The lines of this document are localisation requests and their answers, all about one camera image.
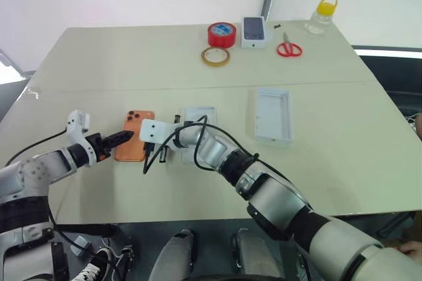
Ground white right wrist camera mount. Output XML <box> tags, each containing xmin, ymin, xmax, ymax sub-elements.
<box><xmin>138</xmin><ymin>119</ymin><xmax>176</xmax><ymax>145</ymax></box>

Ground white phone box base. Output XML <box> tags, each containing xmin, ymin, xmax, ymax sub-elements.
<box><xmin>179</xmin><ymin>106</ymin><xmax>219</xmax><ymax>166</ymax></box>

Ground red-handled scissors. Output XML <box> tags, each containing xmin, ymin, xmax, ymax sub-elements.
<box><xmin>276</xmin><ymin>31</ymin><xmax>304</xmax><ymax>59</ymax></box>

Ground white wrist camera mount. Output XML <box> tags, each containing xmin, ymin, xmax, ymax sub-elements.
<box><xmin>65</xmin><ymin>109</ymin><xmax>100</xmax><ymax>167</ymax></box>
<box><xmin>138</xmin><ymin>119</ymin><xmax>176</xmax><ymax>145</ymax></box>

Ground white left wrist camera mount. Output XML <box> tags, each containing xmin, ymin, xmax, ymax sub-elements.
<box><xmin>65</xmin><ymin>109</ymin><xmax>100</xmax><ymax>167</ymax></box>

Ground white phone box lid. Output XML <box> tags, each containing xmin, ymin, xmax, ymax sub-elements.
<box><xmin>253</xmin><ymin>88</ymin><xmax>295</xmax><ymax>148</ymax></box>

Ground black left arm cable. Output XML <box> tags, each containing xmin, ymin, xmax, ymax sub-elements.
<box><xmin>4</xmin><ymin>128</ymin><xmax>69</xmax><ymax>167</ymax></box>

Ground small grey block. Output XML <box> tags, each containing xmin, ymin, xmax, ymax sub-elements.
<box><xmin>73</xmin><ymin>235</ymin><xmax>92</xmax><ymax>258</ymax></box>

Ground white cable bundle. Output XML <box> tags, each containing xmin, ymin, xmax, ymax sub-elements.
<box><xmin>403</xmin><ymin>111</ymin><xmax>422</xmax><ymax>139</ymax></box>

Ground orange smartphone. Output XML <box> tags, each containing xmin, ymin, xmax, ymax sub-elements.
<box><xmin>114</xmin><ymin>109</ymin><xmax>156</xmax><ymax>163</ymax></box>

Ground bare person hand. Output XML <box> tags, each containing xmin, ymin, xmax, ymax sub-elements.
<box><xmin>394</xmin><ymin>240</ymin><xmax>422</xmax><ymax>257</ymax></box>

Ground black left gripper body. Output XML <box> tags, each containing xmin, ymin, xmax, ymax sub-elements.
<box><xmin>86</xmin><ymin>133</ymin><xmax>110</xmax><ymax>164</ymax></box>

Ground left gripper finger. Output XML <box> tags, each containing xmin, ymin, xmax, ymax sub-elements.
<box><xmin>105</xmin><ymin>137</ymin><xmax>131</xmax><ymax>152</ymax></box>
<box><xmin>104</xmin><ymin>130</ymin><xmax>135</xmax><ymax>143</ymax></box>

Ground red tape roll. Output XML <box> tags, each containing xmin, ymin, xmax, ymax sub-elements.
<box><xmin>207</xmin><ymin>22</ymin><xmax>236</xmax><ymax>49</ymax></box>

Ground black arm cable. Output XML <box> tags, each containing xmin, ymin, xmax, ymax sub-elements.
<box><xmin>4</xmin><ymin>128</ymin><xmax>69</xmax><ymax>167</ymax></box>
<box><xmin>142</xmin><ymin>115</ymin><xmax>260</xmax><ymax>175</ymax></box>

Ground phone box with printed phone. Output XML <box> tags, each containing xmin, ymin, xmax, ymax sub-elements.
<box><xmin>241</xmin><ymin>15</ymin><xmax>274</xmax><ymax>49</ymax></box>

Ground clear yellowish tape ring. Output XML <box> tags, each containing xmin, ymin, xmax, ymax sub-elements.
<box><xmin>200</xmin><ymin>46</ymin><xmax>231</xmax><ymax>69</ymax></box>

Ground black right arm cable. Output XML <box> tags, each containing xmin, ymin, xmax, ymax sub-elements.
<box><xmin>142</xmin><ymin>115</ymin><xmax>260</xmax><ymax>175</ymax></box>

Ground black and white sneaker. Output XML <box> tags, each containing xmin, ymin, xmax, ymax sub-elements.
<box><xmin>69</xmin><ymin>247</ymin><xmax>115</xmax><ymax>281</ymax></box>

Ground clear jar with yellow lid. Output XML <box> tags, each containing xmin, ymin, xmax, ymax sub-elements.
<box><xmin>303</xmin><ymin>0</ymin><xmax>340</xmax><ymax>36</ymax></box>

